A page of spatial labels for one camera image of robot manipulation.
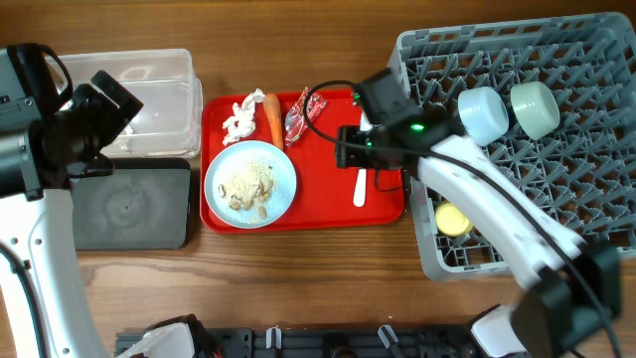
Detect grey dishwasher rack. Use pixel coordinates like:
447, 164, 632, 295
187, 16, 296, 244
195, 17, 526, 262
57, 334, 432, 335
389, 12, 635, 259

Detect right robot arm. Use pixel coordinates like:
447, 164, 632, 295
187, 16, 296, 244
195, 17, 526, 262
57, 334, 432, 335
337, 69, 622, 357

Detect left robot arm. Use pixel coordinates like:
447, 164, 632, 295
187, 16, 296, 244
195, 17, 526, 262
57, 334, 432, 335
1, 43, 143, 357

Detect white plastic spoon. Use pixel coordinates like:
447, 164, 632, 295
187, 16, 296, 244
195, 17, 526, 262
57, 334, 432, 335
353, 113, 372, 208

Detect light blue plate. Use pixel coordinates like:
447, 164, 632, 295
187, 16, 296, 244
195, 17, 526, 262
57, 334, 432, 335
201, 140, 297, 234

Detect red snack wrapper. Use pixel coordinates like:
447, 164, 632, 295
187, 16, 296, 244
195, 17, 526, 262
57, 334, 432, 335
284, 88, 328, 146

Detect crumpled white tissue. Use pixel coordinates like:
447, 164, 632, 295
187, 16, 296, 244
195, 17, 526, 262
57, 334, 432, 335
223, 89, 265, 146

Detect red serving tray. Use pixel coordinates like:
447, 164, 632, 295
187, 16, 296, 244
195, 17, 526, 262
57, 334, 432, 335
200, 95, 405, 234

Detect green bowl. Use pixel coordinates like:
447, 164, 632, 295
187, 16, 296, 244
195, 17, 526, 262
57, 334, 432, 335
510, 82, 560, 140

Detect clear plastic bin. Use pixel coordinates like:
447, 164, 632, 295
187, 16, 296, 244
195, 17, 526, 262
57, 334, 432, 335
60, 49, 203, 158

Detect food scraps on plate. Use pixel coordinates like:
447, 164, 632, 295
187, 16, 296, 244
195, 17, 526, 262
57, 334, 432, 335
218, 161, 274, 220

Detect yellow cup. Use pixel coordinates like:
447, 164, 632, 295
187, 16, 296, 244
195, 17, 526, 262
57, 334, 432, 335
434, 201, 474, 237

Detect orange carrot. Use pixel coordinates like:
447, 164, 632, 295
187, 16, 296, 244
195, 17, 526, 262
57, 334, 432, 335
263, 93, 284, 150

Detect black tray bin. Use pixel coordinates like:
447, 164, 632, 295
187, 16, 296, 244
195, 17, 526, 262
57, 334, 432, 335
72, 158, 191, 251

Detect light blue bowl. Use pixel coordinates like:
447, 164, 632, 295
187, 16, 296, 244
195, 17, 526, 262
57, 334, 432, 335
458, 87, 509, 146

